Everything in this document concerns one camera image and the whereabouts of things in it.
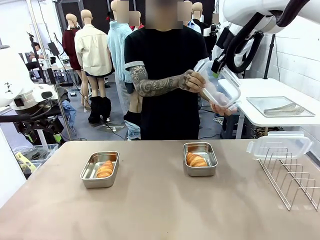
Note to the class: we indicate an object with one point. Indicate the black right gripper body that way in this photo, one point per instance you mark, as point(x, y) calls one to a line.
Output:
point(221, 62)

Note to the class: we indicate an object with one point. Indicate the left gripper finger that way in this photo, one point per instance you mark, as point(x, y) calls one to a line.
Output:
point(28, 133)
point(58, 132)

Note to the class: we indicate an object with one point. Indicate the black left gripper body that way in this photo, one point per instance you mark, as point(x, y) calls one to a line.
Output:
point(41, 123)

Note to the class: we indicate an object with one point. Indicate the clear plastic latch lid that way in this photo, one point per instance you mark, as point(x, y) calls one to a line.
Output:
point(275, 142)
point(225, 85)

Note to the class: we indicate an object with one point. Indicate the perforated steel tray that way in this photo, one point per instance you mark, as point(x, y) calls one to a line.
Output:
point(260, 102)

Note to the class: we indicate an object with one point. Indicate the golden croissant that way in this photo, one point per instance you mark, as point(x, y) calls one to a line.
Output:
point(196, 160)
point(105, 170)

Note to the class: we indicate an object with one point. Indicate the rectangular steel container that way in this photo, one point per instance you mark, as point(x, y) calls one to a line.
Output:
point(100, 182)
point(200, 172)

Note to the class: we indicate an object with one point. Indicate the steel serving tongs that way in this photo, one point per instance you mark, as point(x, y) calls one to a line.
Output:
point(285, 110)

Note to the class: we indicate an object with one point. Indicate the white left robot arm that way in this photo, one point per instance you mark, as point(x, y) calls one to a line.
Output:
point(12, 75)

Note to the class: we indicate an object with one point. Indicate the tattooed right forearm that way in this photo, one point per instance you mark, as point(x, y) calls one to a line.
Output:
point(155, 85)

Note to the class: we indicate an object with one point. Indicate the person's right hand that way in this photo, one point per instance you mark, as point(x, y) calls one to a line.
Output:
point(192, 81)

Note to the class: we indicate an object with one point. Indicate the person's left hand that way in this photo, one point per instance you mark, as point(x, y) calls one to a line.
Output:
point(222, 107)

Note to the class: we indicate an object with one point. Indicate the clear plastic storage bin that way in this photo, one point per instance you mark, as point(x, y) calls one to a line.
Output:
point(45, 150)

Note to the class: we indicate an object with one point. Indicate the yellow plastic object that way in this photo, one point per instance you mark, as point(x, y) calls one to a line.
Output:
point(21, 157)

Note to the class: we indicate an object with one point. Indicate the blue denim garment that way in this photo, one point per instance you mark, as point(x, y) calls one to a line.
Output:
point(70, 110)

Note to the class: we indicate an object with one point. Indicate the slanted silver metal pole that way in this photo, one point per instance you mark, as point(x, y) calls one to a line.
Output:
point(58, 100)

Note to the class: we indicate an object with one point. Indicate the white side table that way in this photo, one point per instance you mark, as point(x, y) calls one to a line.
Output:
point(255, 87)

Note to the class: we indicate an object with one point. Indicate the mannequin in black jacket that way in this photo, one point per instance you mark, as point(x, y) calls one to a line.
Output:
point(200, 23)

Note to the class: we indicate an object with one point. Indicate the mannequin in blue shirt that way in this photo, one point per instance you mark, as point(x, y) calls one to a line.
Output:
point(193, 26)

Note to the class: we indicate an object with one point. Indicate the thin black light stand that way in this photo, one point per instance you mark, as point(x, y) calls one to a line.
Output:
point(42, 75)

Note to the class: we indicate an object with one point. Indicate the black tripod stand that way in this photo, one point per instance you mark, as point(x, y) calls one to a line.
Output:
point(270, 57)

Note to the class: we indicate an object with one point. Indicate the person in black t-shirt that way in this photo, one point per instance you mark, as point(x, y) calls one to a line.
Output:
point(165, 75)

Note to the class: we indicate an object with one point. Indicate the white floor stand base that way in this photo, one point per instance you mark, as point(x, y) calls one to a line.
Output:
point(115, 128)

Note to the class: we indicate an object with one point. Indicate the seated person in white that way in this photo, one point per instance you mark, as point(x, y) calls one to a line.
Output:
point(40, 51)

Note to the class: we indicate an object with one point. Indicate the black tilted screen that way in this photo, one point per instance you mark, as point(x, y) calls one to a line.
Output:
point(53, 48)

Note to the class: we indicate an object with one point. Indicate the mannequin in maroon top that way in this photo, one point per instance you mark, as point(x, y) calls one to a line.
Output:
point(68, 45)

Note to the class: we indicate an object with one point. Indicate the mannequin in cream shirt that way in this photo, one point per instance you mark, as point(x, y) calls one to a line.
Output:
point(91, 45)

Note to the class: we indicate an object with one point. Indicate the mannequin in red top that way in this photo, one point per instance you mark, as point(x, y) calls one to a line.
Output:
point(135, 27)

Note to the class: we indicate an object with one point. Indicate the mannequin in blue fleece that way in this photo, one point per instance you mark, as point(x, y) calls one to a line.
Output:
point(116, 50)

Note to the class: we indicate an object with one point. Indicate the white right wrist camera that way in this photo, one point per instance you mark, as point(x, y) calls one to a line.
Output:
point(207, 31)

